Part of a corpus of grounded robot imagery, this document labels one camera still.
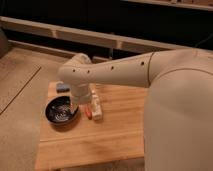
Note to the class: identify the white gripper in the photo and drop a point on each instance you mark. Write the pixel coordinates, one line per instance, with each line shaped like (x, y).
(81, 94)

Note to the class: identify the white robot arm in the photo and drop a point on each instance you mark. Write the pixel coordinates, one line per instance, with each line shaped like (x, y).
(178, 111)

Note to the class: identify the blue sponge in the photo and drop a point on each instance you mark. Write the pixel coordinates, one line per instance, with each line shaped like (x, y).
(61, 88)

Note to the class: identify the white glue bottle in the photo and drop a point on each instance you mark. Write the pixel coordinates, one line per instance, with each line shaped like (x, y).
(96, 104)

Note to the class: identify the black bowl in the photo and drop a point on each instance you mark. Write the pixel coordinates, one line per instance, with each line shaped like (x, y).
(58, 111)

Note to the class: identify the wooden table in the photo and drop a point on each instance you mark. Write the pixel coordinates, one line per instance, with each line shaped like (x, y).
(117, 136)

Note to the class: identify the white shelf rail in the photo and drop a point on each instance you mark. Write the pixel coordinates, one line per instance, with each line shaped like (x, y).
(86, 37)

